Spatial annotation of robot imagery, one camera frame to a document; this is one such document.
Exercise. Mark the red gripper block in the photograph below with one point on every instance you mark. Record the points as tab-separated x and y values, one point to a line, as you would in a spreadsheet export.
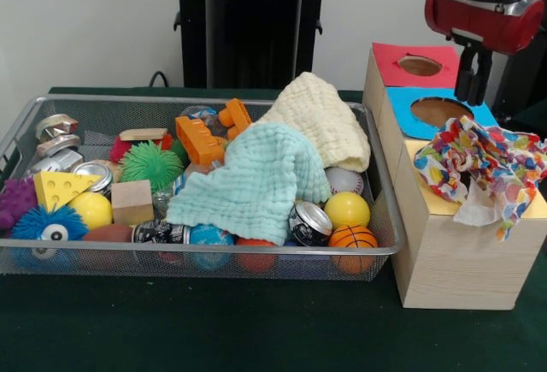
483	21

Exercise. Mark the colourful patterned cloth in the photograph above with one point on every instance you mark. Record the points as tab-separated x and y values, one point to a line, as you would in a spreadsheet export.
491	154

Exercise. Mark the cream white waffle cloth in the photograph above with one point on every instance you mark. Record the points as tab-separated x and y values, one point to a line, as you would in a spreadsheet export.
316	115

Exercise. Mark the mint green waffle cloth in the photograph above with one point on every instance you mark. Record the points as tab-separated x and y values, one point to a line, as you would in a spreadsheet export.
248	184

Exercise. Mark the wooden box with three holes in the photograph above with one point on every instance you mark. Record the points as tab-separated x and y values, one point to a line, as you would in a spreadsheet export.
461	269

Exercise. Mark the shallow clear mesh bin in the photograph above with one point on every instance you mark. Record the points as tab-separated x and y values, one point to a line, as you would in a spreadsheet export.
128	261

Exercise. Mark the dark green table cloth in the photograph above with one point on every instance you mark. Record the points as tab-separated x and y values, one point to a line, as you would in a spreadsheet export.
213	329
536	115

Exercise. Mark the white baseball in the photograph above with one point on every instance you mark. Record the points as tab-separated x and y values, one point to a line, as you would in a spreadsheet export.
346	181

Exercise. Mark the yellow ball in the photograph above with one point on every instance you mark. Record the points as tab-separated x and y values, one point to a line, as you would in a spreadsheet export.
347	209

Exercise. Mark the small orange basketball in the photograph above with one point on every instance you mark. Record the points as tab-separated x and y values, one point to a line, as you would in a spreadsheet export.
354	237

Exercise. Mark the blue globe ball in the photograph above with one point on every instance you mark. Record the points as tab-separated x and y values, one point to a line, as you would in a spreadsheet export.
209	235

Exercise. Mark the green spiky ball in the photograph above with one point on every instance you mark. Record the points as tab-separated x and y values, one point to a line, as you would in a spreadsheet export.
149	167

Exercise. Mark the plain wooden block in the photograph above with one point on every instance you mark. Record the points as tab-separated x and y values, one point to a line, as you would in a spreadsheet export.
132	203

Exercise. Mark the yellow cheese wedge toy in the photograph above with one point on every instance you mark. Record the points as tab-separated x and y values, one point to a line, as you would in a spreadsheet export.
60	186

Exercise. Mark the blue spiky ball with eye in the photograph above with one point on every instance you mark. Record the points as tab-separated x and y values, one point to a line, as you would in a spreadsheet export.
32	224

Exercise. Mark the purple spiky toy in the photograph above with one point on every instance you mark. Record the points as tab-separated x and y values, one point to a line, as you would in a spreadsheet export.
15	198

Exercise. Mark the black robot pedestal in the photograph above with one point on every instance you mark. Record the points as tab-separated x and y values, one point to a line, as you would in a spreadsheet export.
239	25

